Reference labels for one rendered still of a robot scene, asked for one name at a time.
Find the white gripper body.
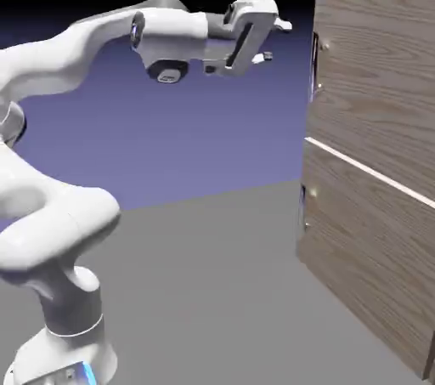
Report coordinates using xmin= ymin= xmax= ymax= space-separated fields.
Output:
xmin=222 ymin=0 xmax=280 ymax=79

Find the light wood cabinet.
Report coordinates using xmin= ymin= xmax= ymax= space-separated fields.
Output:
xmin=296 ymin=0 xmax=435 ymax=382

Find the wood cabinet door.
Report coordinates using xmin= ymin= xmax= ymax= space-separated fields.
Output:
xmin=296 ymin=140 xmax=435 ymax=379
xmin=304 ymin=0 xmax=435 ymax=201

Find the curved metal door handle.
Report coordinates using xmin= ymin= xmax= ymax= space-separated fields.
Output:
xmin=297 ymin=183 xmax=319 ymax=233
xmin=308 ymin=31 xmax=330 ymax=104

